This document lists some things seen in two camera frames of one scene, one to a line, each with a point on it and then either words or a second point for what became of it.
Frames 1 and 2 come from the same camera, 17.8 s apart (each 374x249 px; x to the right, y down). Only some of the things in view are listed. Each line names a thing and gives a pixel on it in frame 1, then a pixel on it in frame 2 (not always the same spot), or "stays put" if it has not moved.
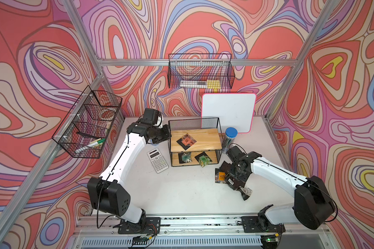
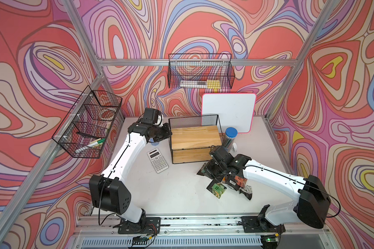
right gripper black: (244, 178) → (211, 163)
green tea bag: (203, 159) → (216, 188)
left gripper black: (167, 134) stays put
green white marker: (90, 145) stays put
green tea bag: (185, 157) → (203, 171)
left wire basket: (87, 127) stays put
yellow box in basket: (213, 84) stays put
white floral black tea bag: (245, 192) stays put
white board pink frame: (234, 110) stays put
